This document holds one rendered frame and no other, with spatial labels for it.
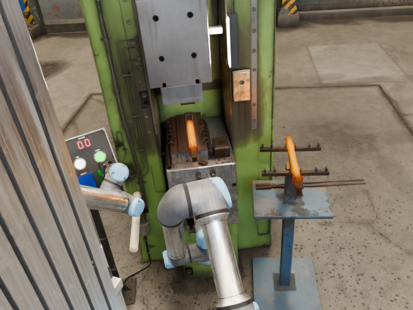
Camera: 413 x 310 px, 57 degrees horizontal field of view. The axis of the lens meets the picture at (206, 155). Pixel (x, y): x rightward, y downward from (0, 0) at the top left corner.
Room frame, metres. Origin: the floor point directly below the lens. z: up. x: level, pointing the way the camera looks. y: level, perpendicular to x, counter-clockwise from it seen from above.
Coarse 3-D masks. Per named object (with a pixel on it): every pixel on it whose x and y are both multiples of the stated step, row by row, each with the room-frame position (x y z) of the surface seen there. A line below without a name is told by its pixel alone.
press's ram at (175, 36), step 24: (144, 0) 1.69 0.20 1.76; (168, 0) 1.70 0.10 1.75; (192, 0) 1.70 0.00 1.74; (144, 24) 1.69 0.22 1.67; (168, 24) 1.70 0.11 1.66; (192, 24) 1.70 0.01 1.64; (144, 48) 1.69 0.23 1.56; (168, 48) 1.69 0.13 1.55; (192, 48) 1.70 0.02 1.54; (168, 72) 1.69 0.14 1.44; (192, 72) 1.70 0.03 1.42
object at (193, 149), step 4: (188, 124) 1.95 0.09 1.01; (188, 128) 1.90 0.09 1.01; (192, 128) 1.90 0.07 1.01; (192, 132) 1.85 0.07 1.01; (192, 136) 1.81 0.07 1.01; (192, 140) 1.77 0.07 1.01; (192, 144) 1.73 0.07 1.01; (192, 148) 1.68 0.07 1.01; (196, 148) 1.69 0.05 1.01; (192, 152) 1.64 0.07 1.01; (196, 152) 1.64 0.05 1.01; (192, 156) 1.60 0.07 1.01; (196, 156) 1.60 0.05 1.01; (192, 160) 1.61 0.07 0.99; (196, 160) 1.60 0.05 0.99
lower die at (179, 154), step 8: (176, 120) 2.05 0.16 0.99; (184, 120) 2.04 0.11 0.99; (192, 120) 2.01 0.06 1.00; (200, 120) 2.02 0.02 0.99; (176, 128) 1.97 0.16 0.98; (184, 128) 1.94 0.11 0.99; (176, 136) 1.87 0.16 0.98; (184, 136) 1.85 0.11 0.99; (200, 136) 1.83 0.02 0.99; (176, 144) 1.79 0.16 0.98; (184, 144) 1.76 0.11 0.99; (200, 144) 1.75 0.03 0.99; (176, 152) 1.71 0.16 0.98; (184, 152) 1.70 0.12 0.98; (200, 152) 1.70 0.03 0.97; (176, 160) 1.69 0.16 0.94; (184, 160) 1.70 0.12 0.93
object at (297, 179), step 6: (288, 138) 1.69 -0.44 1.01; (288, 144) 1.64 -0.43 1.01; (288, 150) 1.59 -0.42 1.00; (294, 150) 1.58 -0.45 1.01; (294, 156) 1.53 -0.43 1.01; (294, 162) 1.48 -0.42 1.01; (294, 168) 1.43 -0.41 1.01; (294, 174) 1.38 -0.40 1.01; (300, 174) 1.38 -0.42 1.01; (294, 180) 1.35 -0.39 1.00; (300, 180) 1.32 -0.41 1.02; (300, 186) 1.28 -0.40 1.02; (300, 192) 1.27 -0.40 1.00
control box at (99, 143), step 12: (96, 132) 1.62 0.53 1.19; (72, 144) 1.56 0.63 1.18; (84, 144) 1.57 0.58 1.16; (96, 144) 1.59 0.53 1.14; (108, 144) 1.61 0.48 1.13; (72, 156) 1.52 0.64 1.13; (84, 156) 1.54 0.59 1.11; (108, 156) 1.57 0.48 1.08; (84, 168) 1.51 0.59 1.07; (96, 168) 1.52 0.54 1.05; (96, 180) 1.49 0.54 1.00
